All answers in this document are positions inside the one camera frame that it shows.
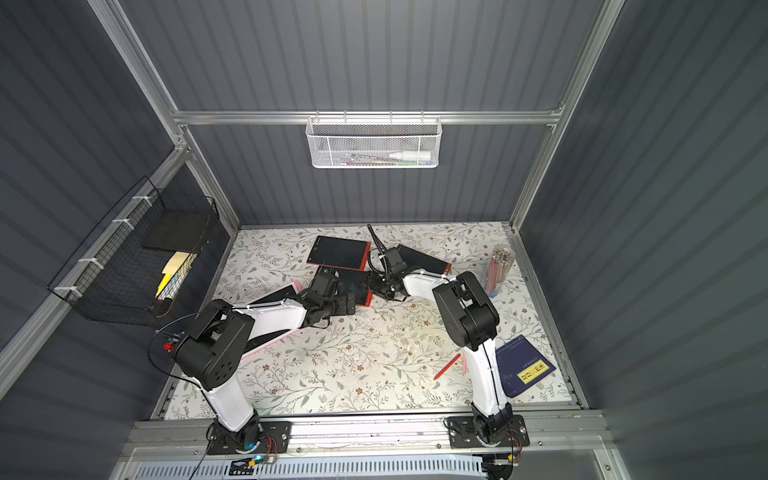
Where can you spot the dark blue notebook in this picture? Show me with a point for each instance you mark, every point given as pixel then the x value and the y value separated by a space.
pixel 521 366

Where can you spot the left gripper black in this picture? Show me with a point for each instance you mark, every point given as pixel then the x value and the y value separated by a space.
pixel 339 297

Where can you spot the pink pen cup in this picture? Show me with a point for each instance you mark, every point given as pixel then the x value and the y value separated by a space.
pixel 170 341

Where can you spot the white marker in basket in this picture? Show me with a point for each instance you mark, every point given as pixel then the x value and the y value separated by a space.
pixel 416 157

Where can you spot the black wire wall basket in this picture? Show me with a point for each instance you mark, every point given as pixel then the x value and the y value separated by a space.
pixel 115 280

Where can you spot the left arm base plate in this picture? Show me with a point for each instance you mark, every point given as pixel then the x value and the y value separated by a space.
pixel 255 437

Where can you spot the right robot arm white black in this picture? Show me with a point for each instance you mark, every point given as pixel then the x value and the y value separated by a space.
pixel 470 320

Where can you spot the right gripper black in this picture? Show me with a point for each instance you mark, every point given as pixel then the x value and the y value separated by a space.
pixel 384 279

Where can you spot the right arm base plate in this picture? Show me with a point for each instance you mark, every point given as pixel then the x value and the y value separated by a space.
pixel 475 431

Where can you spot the red tablet front with scribbles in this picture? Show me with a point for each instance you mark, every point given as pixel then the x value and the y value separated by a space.
pixel 356 283

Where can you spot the yellow sticky notes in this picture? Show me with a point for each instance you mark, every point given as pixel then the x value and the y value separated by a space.
pixel 174 274

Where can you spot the pink white writing tablet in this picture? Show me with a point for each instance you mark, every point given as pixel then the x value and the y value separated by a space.
pixel 276 297

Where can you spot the black pad in basket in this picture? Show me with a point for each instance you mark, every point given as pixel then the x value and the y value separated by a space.
pixel 177 231

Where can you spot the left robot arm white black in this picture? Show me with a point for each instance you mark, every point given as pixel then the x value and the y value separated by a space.
pixel 210 351

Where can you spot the white wire mesh basket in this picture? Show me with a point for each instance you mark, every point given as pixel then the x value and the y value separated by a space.
pixel 349 145

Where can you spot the red stylus diagonal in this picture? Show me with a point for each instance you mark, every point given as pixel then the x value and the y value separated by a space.
pixel 447 367

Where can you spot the clear cup of pencils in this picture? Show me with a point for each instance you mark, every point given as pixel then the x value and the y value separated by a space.
pixel 498 267

